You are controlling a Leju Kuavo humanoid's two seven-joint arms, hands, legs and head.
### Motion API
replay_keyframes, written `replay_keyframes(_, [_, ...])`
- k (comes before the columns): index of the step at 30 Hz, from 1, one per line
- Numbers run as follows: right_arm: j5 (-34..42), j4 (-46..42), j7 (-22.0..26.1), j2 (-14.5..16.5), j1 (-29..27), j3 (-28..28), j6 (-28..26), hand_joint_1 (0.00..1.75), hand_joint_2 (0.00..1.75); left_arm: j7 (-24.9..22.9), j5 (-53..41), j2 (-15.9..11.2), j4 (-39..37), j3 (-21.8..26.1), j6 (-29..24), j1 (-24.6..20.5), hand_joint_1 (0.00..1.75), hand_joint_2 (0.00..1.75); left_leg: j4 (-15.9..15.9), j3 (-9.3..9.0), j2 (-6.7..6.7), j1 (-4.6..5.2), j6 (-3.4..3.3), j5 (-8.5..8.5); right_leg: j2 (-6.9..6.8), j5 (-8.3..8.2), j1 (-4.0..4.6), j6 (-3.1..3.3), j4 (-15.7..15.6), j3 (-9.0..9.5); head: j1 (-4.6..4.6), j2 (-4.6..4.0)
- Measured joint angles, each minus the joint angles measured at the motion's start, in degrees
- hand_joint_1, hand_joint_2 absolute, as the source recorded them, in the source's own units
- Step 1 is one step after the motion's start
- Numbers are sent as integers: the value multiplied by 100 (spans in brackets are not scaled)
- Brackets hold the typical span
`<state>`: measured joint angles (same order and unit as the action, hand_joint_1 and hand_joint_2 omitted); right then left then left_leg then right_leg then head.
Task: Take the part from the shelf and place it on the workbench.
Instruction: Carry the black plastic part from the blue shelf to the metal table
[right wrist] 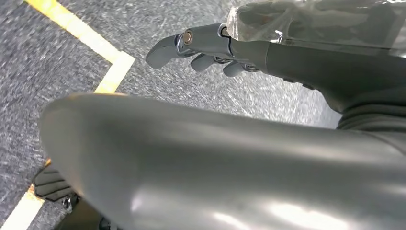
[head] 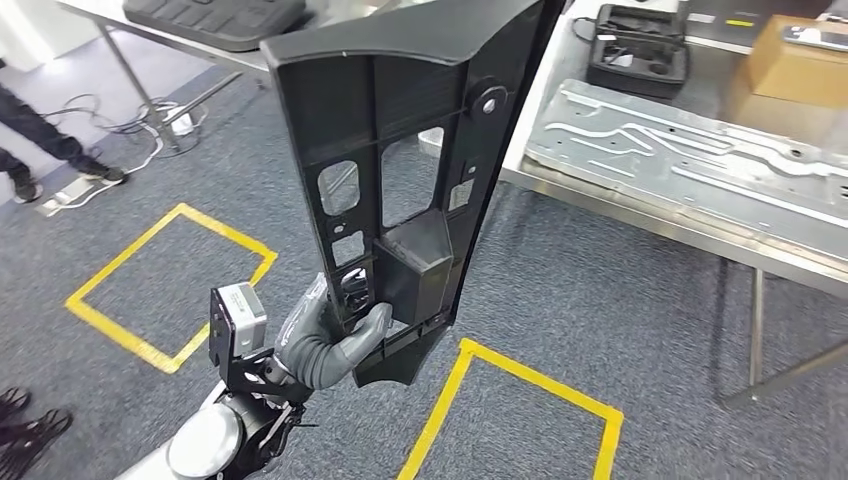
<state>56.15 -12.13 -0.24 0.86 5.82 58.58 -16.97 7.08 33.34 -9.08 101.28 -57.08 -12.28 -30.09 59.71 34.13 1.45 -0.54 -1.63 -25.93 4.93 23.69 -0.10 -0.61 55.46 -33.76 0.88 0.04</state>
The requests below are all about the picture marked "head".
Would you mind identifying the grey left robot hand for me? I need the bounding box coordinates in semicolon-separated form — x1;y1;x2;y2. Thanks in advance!
273;268;393;364

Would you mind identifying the black plastic car panel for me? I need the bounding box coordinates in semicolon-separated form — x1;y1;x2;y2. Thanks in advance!
260;0;568;389

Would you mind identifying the black moulded car part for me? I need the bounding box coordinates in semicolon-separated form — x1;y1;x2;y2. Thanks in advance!
122;0;311;54

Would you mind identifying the stainless steel workbench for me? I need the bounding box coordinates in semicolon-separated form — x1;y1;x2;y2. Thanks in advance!
500;0;848;411

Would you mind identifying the yellow floor tape square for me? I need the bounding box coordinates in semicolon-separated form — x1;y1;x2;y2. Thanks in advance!
64;202;280;376

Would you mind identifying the white power adapter block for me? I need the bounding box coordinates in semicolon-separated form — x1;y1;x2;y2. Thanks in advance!
160;107;195;138

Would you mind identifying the white floor power strip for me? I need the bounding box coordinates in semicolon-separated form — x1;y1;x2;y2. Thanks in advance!
34;177;95;218

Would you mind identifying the steel leg table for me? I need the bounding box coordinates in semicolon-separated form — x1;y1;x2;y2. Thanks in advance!
56;0;405;155

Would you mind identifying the person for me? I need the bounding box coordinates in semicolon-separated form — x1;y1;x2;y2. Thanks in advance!
0;58;128;205

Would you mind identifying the stamped sheet metal panel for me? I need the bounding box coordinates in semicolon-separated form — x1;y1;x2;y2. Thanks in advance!
525;78;848;245

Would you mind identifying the black foam tool case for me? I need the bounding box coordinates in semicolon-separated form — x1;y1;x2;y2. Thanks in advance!
585;3;692;102

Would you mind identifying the brown cardboard box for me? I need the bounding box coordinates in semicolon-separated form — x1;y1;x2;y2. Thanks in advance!
747;14;848;111

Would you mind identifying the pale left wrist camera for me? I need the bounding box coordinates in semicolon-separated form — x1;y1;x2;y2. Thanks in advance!
209;282;269;362

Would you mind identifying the black floor cable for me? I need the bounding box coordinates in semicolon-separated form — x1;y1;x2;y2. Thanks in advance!
42;92;210;160

